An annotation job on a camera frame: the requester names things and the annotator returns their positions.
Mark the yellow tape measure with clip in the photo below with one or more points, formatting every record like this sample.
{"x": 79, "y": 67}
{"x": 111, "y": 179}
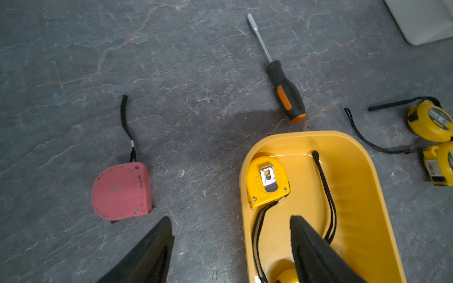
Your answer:
{"x": 267, "y": 185}

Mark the yellow 3m tape measure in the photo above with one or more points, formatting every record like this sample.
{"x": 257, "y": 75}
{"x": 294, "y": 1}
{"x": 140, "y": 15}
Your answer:
{"x": 437, "y": 159}

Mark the pink tape measure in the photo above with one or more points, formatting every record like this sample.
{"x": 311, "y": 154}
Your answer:
{"x": 123, "y": 191}

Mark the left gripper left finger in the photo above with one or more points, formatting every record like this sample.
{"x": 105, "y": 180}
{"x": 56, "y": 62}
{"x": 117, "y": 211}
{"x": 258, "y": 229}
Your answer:
{"x": 148, "y": 261}

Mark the yellow 2m tape measure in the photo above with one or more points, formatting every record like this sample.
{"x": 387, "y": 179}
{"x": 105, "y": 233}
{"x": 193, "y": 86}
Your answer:
{"x": 427, "y": 119}

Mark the yellow storage tray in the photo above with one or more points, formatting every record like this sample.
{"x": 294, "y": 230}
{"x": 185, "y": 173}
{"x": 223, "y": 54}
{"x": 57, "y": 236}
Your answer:
{"x": 364, "y": 237}

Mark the white plastic toolbox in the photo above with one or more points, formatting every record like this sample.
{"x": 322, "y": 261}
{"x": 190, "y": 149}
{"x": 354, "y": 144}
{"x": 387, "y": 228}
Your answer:
{"x": 423, "y": 21}

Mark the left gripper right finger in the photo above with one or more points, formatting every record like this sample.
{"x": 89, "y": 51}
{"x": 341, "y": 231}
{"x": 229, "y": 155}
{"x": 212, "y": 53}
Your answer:
{"x": 315, "y": 260}

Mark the black orange screwdriver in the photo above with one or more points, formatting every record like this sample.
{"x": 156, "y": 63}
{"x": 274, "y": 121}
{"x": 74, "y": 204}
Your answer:
{"x": 288, "y": 95}

